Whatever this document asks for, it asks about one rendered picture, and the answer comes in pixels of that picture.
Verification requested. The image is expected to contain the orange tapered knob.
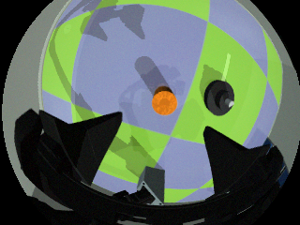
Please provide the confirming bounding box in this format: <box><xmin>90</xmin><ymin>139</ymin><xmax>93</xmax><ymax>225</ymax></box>
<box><xmin>153</xmin><ymin>86</ymin><xmax>177</xmax><ymax>115</ymax></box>

